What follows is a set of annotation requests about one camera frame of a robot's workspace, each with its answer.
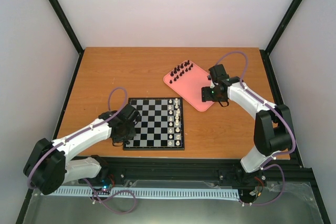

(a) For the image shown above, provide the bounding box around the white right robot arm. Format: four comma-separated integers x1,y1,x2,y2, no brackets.
201,64,296,173

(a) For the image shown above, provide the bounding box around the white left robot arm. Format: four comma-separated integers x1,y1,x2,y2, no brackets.
23,104,141,195

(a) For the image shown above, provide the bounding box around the pink plastic tray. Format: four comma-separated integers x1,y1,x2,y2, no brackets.
163,60,214,112

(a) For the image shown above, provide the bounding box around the black and white chessboard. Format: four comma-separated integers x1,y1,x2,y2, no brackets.
123,97,185,151

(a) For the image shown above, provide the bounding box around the black aluminium frame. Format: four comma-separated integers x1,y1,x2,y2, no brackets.
15,0,336,224

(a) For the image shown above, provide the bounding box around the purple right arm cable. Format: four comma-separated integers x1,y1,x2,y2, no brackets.
217,50,297,207

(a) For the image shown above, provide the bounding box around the light blue cable duct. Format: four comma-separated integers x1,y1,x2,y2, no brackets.
50,186,239,201

